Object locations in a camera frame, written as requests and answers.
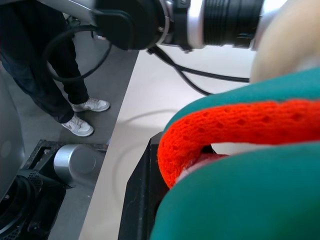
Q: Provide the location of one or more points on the black metal floor frame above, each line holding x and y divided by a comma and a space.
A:
37, 150

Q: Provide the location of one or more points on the beige plush toy pendant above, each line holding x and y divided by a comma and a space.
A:
287, 37

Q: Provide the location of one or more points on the teal and orange backpack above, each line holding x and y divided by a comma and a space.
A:
237, 200

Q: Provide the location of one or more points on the person in dark trousers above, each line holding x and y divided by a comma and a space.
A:
25, 50

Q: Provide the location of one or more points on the white sneaker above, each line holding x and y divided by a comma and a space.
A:
92, 105
78, 126

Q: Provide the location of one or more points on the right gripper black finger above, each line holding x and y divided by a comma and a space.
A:
140, 200

